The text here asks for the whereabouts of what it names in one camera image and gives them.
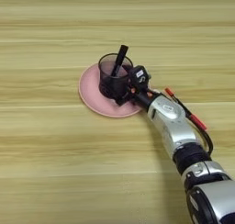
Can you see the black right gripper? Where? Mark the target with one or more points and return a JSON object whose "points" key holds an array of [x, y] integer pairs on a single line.
{"points": [[143, 98]]}

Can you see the black mesh pen cup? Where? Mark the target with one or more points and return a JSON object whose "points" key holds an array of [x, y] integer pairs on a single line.
{"points": [[114, 80]]}

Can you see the red and black pen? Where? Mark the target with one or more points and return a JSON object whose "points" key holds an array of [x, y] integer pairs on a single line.
{"points": [[198, 122]]}

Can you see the black marker pen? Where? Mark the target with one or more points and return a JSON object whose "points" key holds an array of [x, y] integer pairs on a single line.
{"points": [[121, 54]]}

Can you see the pink round plate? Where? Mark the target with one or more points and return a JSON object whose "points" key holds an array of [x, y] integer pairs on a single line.
{"points": [[90, 93]]}

